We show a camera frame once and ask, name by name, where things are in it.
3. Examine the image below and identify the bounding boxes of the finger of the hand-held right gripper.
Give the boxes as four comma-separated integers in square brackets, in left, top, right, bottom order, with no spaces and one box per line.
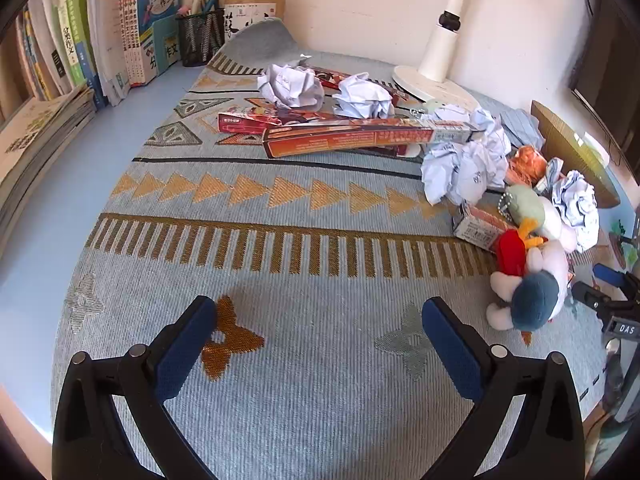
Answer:
[571,280,639,317]
[594,263,640,294]

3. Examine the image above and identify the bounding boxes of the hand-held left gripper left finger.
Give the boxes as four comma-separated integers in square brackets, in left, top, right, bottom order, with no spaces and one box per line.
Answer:
[52,295,218,480]

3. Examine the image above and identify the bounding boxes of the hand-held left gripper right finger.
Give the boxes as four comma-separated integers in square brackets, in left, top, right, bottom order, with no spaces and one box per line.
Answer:
[421,296,586,480]

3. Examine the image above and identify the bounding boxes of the white round plush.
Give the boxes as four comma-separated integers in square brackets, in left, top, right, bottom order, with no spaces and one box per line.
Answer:
[537,199,577,252]

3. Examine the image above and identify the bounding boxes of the brown ribbed bowl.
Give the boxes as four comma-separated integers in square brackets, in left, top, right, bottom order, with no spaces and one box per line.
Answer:
[530,100,621,209]

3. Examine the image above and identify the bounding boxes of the orange small carton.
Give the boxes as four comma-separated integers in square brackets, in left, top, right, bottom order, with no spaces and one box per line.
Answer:
[452,202,511,252]

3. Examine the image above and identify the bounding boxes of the orange packet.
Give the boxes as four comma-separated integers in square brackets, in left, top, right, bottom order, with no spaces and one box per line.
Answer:
[505,145,549,187]

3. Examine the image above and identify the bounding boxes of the blue checked cloth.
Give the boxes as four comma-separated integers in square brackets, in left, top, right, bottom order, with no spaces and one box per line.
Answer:
[500,109,546,151]

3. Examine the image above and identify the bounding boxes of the red and white long box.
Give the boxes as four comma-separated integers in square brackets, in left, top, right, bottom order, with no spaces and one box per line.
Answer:
[262,121,487,159]

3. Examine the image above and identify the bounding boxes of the white and blue plush bird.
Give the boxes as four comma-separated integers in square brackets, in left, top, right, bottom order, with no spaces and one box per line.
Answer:
[487,222,575,333]

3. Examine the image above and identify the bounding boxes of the patterned woven table mat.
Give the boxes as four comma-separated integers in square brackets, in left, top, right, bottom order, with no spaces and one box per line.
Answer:
[50,17,623,480]

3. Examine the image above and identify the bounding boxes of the stack of flat booklets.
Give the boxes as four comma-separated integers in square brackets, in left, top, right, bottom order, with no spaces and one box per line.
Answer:
[0,85,98,253]

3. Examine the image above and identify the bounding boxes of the white desk lamp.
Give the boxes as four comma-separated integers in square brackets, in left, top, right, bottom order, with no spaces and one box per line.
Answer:
[391,0,483,107]

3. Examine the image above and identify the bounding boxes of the teal bookend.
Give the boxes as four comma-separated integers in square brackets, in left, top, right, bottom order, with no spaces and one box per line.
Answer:
[150,16,182,80]

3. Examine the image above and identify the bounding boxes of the black mesh pen holder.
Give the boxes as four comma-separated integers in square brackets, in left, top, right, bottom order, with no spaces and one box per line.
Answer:
[176,7,226,67]

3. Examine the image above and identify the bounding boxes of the row of upright books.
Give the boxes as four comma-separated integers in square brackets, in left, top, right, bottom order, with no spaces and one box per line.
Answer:
[15,0,188,107]

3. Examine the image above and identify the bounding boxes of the brown stationery box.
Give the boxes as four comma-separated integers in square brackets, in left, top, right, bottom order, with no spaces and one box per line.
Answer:
[223,0,287,43]

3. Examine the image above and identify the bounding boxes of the black wall television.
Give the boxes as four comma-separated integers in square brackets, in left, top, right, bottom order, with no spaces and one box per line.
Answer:
[569,0,640,173]

